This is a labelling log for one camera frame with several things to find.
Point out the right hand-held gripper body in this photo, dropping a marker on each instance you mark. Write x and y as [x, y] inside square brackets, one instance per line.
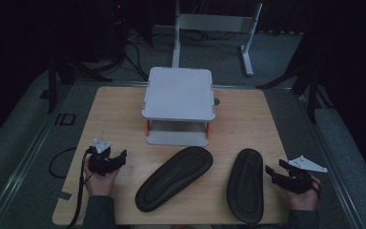
[298, 178]

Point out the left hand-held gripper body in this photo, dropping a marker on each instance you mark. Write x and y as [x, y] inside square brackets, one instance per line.
[100, 162]

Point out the black slipper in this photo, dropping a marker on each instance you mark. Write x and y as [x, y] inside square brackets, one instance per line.
[171, 178]
[244, 187]

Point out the white two-tier shoe rack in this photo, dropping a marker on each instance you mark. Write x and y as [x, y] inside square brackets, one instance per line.
[178, 95]

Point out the person's left hand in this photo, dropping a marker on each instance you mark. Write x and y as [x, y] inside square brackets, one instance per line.
[100, 184]

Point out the person's right hand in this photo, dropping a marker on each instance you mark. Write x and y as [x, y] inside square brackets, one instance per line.
[303, 200]

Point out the black metal stand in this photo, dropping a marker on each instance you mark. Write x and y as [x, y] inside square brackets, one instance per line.
[311, 92]
[53, 82]

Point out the white metal stand frame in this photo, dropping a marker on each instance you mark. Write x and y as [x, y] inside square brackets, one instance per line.
[214, 23]

